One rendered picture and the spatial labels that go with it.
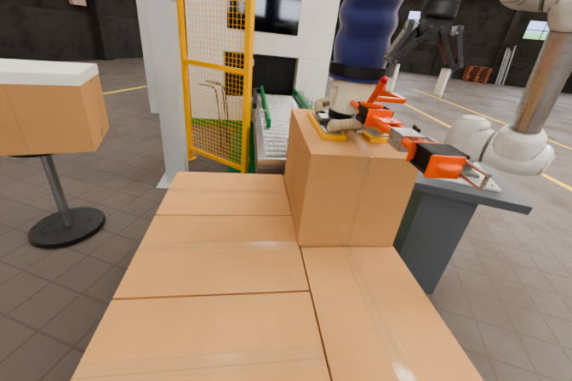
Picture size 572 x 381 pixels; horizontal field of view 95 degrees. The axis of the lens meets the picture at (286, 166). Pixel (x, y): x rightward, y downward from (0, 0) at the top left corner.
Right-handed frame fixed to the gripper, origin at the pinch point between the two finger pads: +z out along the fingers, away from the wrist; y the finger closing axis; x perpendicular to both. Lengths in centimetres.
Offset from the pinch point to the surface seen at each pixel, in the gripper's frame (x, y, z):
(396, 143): 6.4, 4.3, 12.7
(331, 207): -10.7, 11.4, 45.3
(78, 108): -71, 128, 33
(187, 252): -7, 63, 64
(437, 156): 22.6, 4.6, 9.1
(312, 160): -10.8, 21.1, 26.7
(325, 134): -25.2, 14.2, 22.5
